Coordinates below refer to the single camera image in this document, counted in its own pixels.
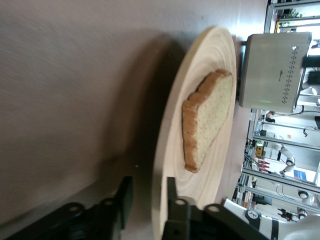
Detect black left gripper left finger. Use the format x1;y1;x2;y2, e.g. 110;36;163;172
4;176;134;240

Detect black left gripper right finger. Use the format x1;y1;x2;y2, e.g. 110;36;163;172
162;177;271;240

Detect slice of bread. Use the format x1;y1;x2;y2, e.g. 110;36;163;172
181;69;234;173

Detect round wooden plate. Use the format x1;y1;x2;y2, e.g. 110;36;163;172
151;25;237;240

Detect chrome and beige toaster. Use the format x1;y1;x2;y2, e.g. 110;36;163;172
237;31;313;114

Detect brown table cover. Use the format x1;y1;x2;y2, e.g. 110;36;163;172
0;0;270;240

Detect green potted plant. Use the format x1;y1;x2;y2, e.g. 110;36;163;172
279;7;303;27

